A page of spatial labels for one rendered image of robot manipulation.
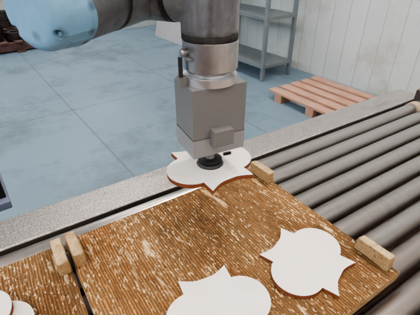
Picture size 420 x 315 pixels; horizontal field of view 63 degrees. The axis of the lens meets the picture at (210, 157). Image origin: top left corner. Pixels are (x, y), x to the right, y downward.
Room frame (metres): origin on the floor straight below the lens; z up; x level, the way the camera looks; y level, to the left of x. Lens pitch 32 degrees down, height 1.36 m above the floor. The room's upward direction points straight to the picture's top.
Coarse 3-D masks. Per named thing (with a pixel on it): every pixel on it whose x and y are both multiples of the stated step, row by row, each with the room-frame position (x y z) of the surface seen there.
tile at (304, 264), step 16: (288, 240) 0.40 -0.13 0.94; (304, 240) 0.40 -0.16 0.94; (320, 240) 0.40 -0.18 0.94; (336, 240) 0.40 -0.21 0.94; (272, 256) 0.37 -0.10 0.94; (288, 256) 0.37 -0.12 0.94; (304, 256) 0.37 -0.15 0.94; (320, 256) 0.37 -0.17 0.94; (336, 256) 0.37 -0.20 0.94; (272, 272) 0.34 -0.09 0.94; (288, 272) 0.34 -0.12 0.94; (304, 272) 0.34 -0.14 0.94; (320, 272) 0.34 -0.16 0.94; (336, 272) 0.34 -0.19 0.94; (288, 288) 0.31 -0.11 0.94; (304, 288) 0.31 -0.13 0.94; (320, 288) 0.31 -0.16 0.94; (336, 288) 0.31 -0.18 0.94
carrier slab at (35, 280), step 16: (32, 256) 0.38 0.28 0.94; (48, 256) 0.38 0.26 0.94; (0, 272) 0.35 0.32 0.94; (16, 272) 0.35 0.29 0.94; (32, 272) 0.35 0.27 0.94; (48, 272) 0.35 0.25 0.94; (0, 288) 0.32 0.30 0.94; (16, 288) 0.32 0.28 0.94; (32, 288) 0.32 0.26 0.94; (48, 288) 0.32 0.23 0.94; (64, 288) 0.32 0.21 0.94; (32, 304) 0.29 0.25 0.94; (48, 304) 0.29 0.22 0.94; (64, 304) 0.29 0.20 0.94; (80, 304) 0.29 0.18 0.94
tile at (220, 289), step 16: (224, 272) 0.34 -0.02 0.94; (192, 288) 0.31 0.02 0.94; (208, 288) 0.31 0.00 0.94; (224, 288) 0.31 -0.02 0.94; (240, 288) 0.31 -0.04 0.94; (256, 288) 0.31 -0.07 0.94; (176, 304) 0.29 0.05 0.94; (192, 304) 0.29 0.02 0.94; (208, 304) 0.29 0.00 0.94; (224, 304) 0.29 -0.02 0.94; (240, 304) 0.29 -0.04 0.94; (256, 304) 0.29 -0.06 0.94
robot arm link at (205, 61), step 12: (192, 48) 0.43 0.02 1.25; (204, 48) 0.42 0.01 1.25; (216, 48) 0.42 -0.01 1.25; (228, 48) 0.43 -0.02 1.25; (192, 60) 0.43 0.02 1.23; (204, 60) 0.42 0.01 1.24; (216, 60) 0.43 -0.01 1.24; (228, 60) 0.43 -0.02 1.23; (192, 72) 0.43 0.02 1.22; (204, 72) 0.42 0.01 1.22; (216, 72) 0.43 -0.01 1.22; (228, 72) 0.43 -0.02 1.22
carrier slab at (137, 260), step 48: (192, 192) 0.54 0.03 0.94; (240, 192) 0.54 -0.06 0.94; (288, 192) 0.54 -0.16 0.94; (96, 240) 0.41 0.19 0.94; (144, 240) 0.41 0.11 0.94; (192, 240) 0.41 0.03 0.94; (240, 240) 0.41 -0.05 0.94; (96, 288) 0.32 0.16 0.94; (144, 288) 0.32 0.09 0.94; (384, 288) 0.33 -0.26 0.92
